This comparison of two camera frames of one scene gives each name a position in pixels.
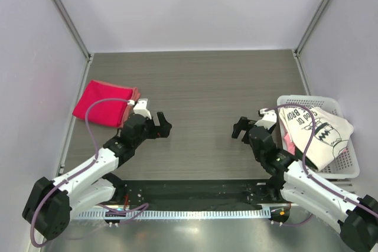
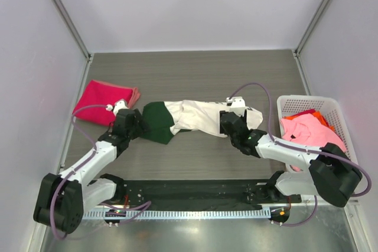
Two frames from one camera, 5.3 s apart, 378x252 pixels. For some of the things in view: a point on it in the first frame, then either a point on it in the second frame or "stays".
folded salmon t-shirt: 135,95 stays
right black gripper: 243,124 to 244,118
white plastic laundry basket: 345,164 stays
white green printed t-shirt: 329,135 to 162,120
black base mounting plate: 197,193 stays
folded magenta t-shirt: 110,113 stays
